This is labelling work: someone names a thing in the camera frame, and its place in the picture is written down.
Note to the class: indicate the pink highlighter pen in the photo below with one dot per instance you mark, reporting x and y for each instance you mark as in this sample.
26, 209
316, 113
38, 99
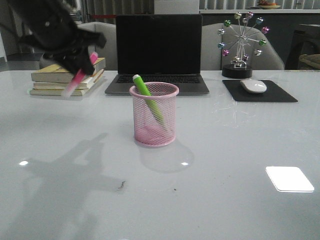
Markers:
78, 78

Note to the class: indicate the white computer mouse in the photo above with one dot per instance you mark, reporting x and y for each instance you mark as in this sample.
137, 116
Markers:
253, 86

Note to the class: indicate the fruit bowl on counter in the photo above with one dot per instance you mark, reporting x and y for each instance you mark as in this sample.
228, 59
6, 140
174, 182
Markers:
267, 5

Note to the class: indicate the black mouse pad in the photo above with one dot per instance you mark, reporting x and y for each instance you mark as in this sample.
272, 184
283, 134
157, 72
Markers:
273, 93

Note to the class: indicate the grey left armchair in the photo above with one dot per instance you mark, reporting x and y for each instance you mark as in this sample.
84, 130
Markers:
108, 51

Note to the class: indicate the yellow top book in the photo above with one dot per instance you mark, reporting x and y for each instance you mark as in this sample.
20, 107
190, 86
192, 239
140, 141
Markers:
57, 74

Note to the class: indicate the grey open laptop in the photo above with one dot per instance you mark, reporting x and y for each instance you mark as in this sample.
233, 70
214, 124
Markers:
160, 48

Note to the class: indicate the pink mesh pen holder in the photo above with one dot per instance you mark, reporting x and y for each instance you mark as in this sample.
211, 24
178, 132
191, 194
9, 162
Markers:
147, 131

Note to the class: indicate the green highlighter pen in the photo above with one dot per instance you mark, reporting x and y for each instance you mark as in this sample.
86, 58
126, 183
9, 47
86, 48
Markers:
143, 90

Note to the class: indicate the grey right armchair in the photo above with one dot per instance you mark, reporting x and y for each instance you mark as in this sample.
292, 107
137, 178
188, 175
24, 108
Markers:
217, 48

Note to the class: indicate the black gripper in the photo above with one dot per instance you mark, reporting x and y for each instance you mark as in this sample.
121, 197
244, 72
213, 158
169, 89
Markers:
57, 35

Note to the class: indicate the grey armchair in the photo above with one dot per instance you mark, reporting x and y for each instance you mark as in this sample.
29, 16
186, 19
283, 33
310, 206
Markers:
217, 48
108, 51

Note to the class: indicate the ferris wheel desk ornament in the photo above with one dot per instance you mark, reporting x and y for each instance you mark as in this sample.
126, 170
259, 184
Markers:
238, 68

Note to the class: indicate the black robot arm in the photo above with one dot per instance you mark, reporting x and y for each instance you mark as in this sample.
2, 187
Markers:
54, 5

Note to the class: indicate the bottom pale book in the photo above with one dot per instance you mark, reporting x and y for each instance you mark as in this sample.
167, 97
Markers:
52, 92

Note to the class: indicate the middle white book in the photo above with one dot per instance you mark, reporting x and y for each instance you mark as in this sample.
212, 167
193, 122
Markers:
85, 84

